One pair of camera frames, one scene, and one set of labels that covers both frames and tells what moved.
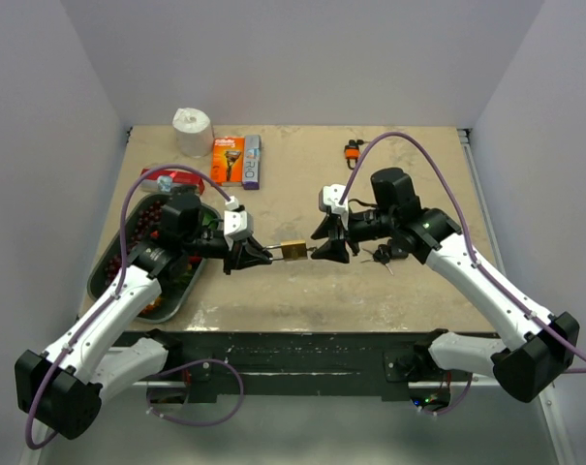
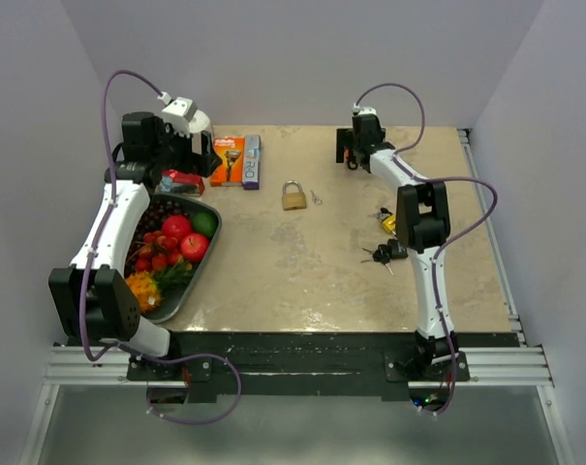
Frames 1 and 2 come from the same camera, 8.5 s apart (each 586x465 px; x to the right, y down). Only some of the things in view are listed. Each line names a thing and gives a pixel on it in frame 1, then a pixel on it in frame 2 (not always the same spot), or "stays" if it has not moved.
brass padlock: x=291 y=250 to x=293 y=200
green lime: x=209 y=220 stays
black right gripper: x=334 y=249 to x=344 y=138
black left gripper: x=236 y=258 to x=202 y=164
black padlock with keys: x=385 y=252 stays
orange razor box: x=228 y=154 stays
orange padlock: x=353 y=152 stays
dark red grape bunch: x=144 y=227 stays
